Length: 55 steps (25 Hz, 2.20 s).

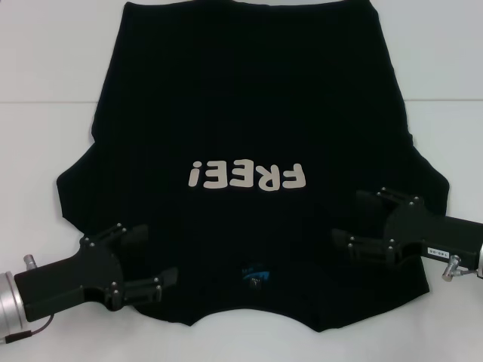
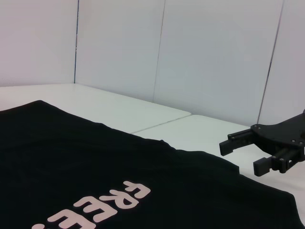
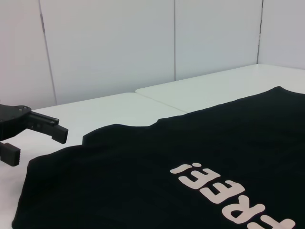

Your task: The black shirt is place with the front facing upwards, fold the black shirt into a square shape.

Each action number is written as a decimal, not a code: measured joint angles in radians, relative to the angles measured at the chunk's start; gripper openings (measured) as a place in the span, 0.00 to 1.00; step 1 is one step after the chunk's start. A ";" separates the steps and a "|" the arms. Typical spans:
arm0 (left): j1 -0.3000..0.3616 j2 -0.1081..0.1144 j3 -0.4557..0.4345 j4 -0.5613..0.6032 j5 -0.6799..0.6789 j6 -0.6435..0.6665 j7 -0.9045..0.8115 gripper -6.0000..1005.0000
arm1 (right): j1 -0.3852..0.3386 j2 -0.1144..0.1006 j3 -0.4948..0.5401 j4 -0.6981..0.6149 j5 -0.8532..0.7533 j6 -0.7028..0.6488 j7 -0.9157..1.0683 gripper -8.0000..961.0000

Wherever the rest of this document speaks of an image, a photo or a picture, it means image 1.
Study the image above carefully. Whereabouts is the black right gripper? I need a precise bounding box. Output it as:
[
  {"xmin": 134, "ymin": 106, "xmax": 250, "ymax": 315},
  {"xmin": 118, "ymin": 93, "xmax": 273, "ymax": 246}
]
[{"xmin": 331, "ymin": 186, "xmax": 483, "ymax": 267}]

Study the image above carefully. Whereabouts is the thin left wrist cable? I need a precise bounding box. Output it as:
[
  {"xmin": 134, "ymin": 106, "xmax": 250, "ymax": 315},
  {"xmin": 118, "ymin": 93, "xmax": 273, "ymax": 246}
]
[{"xmin": 0, "ymin": 322, "xmax": 58, "ymax": 345}]

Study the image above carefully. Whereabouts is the thin right wrist cable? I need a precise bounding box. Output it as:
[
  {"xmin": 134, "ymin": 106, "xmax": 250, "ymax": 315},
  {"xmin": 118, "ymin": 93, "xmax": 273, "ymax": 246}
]
[{"xmin": 457, "ymin": 265, "xmax": 483, "ymax": 279}]

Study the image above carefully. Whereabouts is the black shirt with FREE print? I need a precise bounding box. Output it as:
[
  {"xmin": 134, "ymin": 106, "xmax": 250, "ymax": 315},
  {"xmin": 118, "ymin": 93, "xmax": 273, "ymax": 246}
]
[{"xmin": 55, "ymin": 0, "xmax": 453, "ymax": 334}]

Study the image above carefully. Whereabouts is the silver right wrist connector plug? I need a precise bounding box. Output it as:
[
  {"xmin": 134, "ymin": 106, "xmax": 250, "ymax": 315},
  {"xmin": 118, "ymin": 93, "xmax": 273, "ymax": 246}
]
[{"xmin": 442, "ymin": 254, "xmax": 463, "ymax": 282}]

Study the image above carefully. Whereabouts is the thin wrist cable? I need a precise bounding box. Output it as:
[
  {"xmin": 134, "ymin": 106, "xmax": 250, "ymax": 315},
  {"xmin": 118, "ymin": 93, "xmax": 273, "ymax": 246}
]
[
  {"xmin": 0, "ymin": 322, "xmax": 58, "ymax": 345},
  {"xmin": 457, "ymin": 265, "xmax": 483, "ymax": 279}
]

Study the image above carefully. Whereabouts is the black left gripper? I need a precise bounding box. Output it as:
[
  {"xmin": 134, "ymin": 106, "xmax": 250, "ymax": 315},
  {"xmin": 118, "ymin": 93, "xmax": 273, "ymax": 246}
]
[{"xmin": 14, "ymin": 222, "xmax": 180, "ymax": 322}]

